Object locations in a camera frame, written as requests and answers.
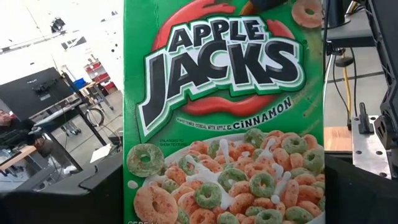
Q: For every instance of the person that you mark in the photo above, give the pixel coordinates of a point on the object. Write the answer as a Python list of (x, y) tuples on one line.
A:
[(15, 130)]

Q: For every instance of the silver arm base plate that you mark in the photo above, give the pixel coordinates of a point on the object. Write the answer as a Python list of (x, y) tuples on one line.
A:
[(367, 155)]

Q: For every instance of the large black monitor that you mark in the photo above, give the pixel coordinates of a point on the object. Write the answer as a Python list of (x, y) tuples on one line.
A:
[(28, 93)]

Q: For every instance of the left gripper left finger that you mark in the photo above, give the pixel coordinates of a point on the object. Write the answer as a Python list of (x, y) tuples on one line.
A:
[(62, 205)]

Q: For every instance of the Apple Jacks cereal box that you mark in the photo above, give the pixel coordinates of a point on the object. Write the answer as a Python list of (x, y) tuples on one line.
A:
[(224, 124)]

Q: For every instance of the black clamp bracket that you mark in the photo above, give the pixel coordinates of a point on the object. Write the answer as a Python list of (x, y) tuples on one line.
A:
[(364, 121)]

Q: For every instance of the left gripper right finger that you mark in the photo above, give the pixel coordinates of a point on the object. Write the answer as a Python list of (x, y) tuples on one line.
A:
[(357, 199)]

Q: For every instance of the red storage shelf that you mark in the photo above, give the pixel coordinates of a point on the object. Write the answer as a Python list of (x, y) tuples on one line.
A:
[(99, 74)]

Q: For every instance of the blue storage crate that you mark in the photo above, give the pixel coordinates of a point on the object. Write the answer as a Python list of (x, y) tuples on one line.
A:
[(79, 83)]

